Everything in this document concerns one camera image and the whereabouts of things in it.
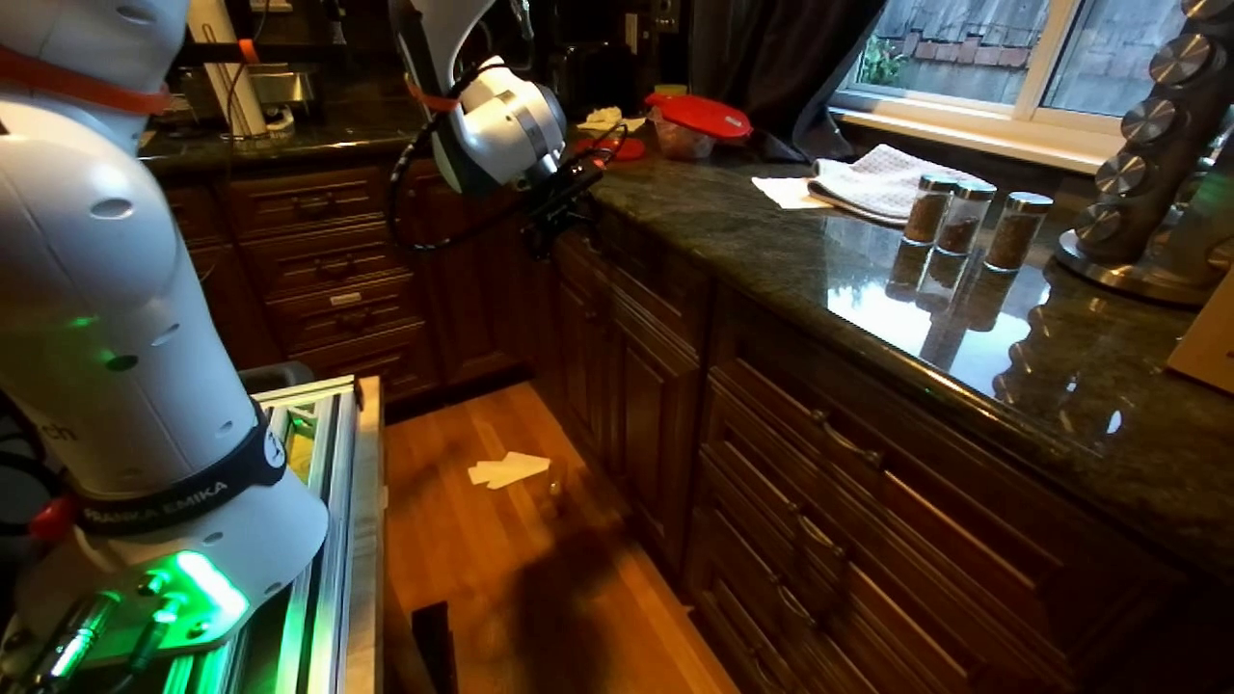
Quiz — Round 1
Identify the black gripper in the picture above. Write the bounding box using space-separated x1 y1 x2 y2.
523 154 603 241

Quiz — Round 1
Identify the wooden drawer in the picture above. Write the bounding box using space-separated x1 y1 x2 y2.
562 208 713 342

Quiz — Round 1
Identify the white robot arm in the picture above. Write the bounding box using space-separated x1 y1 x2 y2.
0 0 327 694

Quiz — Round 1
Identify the red plate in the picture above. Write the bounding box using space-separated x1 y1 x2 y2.
594 134 649 165

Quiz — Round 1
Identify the white cloth on plate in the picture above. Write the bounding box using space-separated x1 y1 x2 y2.
577 109 649 134

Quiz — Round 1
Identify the red lidded glass bowl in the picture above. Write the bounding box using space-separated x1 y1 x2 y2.
649 91 753 162

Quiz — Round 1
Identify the dark wood cabinet door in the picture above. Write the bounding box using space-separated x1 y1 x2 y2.
554 241 698 580

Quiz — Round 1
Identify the white paper sheet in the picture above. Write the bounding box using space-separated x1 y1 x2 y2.
755 178 832 211

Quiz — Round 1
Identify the dark curtain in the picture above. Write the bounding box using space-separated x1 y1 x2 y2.
686 0 888 157

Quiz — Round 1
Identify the white paper on floor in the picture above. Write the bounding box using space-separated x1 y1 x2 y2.
465 450 553 489

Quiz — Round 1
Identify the grey folded dish towel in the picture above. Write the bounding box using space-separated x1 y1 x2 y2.
809 142 974 223

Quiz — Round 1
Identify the left spice jar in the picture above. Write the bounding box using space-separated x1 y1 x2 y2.
901 175 956 246

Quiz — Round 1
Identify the middle spice jar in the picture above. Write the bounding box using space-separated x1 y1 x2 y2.
932 184 994 256

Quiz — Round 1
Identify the white framed window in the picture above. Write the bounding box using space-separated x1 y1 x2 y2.
832 0 1184 175

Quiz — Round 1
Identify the steel rotating spice rack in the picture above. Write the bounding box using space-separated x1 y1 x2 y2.
1058 0 1234 304

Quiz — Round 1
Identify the cardboard piece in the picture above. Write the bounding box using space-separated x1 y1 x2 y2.
1165 271 1234 395

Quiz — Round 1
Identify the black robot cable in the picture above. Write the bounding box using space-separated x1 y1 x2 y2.
382 111 532 264

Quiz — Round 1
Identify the back wall drawer stack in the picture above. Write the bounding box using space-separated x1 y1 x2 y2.
219 165 437 396

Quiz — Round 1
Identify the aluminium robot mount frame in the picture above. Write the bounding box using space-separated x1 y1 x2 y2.
161 377 386 694

